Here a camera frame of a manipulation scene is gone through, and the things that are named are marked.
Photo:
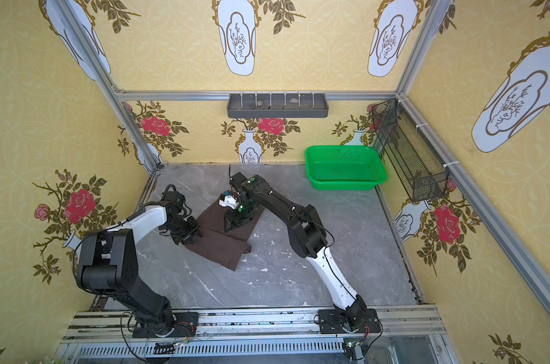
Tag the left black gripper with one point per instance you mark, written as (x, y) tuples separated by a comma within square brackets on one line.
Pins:
[(184, 232)]

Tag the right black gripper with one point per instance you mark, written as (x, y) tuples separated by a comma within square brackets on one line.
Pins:
[(237, 218)]

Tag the dark brown long pants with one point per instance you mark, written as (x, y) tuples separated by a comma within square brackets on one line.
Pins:
[(216, 245)]

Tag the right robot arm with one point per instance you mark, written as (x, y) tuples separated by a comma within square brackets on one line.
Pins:
[(307, 237)]

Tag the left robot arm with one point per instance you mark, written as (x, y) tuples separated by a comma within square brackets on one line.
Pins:
[(108, 266)]

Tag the green plastic basket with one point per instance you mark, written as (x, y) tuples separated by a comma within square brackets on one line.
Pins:
[(344, 168)]

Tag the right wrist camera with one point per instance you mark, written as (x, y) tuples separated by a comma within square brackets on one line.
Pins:
[(228, 200)]

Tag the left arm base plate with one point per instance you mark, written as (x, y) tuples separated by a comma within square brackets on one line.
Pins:
[(176, 325)]

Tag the grey wall shelf tray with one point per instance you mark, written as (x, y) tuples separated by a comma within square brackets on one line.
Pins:
[(278, 105)]

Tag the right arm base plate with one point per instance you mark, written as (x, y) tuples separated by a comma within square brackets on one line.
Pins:
[(338, 322)]

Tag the black wire mesh basket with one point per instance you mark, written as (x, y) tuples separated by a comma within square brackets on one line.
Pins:
[(419, 169)]

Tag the aluminium front rail frame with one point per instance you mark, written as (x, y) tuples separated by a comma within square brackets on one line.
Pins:
[(408, 334)]

